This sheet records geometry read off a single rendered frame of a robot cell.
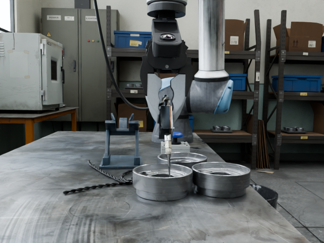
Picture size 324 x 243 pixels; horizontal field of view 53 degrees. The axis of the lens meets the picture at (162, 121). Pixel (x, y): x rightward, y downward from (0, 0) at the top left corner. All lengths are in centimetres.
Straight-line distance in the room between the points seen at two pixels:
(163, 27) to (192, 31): 416
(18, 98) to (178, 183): 242
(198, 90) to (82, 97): 346
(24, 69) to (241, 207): 249
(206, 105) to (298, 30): 352
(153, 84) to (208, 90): 51
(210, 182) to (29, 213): 29
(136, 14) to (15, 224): 438
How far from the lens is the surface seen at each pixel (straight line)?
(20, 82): 286
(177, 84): 59
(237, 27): 428
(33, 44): 284
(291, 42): 448
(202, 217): 48
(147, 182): 53
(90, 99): 444
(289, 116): 503
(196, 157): 73
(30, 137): 262
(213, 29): 107
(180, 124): 112
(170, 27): 57
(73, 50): 452
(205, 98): 108
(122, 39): 417
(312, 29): 463
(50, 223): 48
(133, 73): 463
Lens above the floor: 98
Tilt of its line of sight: 5 degrees down
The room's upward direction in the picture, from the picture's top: 1 degrees clockwise
